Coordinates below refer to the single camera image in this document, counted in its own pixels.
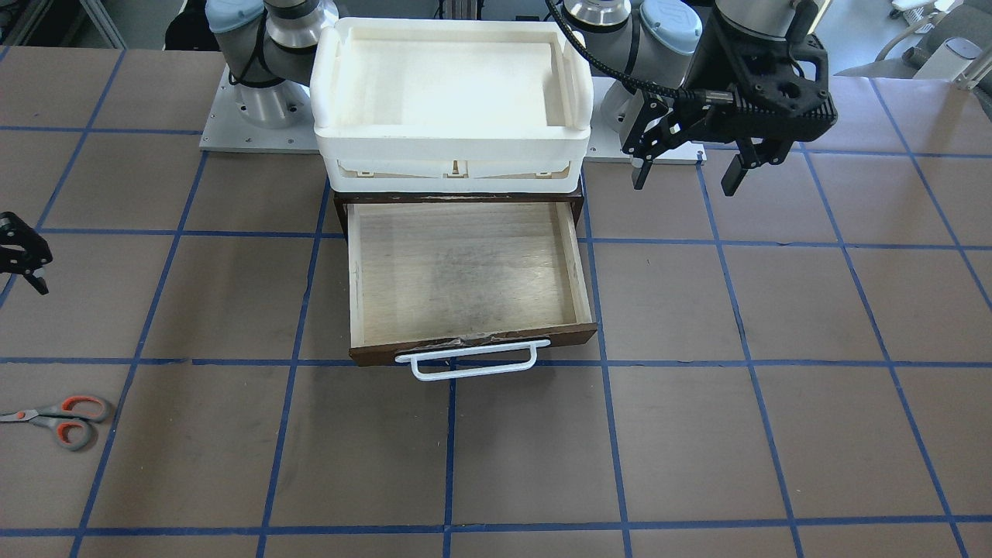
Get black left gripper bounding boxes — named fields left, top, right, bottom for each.
left=620, top=33, right=839, bottom=197

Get grey orange scissors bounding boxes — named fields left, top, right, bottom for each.
left=1, top=394, right=112, bottom=452

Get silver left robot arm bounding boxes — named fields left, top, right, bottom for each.
left=546, top=1, right=839, bottom=197

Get open wooden drawer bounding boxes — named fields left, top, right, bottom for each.
left=345, top=201, right=598, bottom=365

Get white foam box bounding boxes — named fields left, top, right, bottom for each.
left=309, top=17, right=593, bottom=194

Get white drawer handle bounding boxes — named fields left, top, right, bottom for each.
left=394, top=338, right=550, bottom=382

